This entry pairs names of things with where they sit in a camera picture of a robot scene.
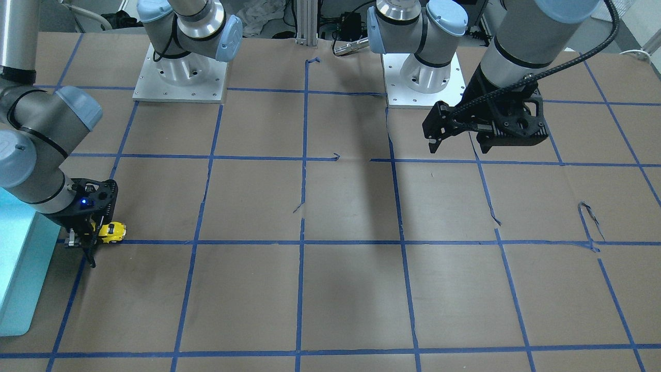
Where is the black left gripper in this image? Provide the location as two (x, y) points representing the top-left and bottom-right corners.
(422, 85), (548, 154)

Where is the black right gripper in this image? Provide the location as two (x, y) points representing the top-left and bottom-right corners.
(49, 178), (118, 268)

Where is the yellow toy beetle car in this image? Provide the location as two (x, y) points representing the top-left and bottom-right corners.
(98, 221), (126, 243)

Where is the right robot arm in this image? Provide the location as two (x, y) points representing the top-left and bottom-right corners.
(2, 1), (243, 268)

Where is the light blue plastic bin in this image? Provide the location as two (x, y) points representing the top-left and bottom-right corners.
(1, 189), (60, 337)

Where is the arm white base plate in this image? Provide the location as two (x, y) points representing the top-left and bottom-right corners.
(132, 45), (228, 104)
(382, 53), (465, 109)

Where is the aluminium frame post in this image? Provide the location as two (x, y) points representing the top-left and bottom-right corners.
(292, 0), (319, 49)

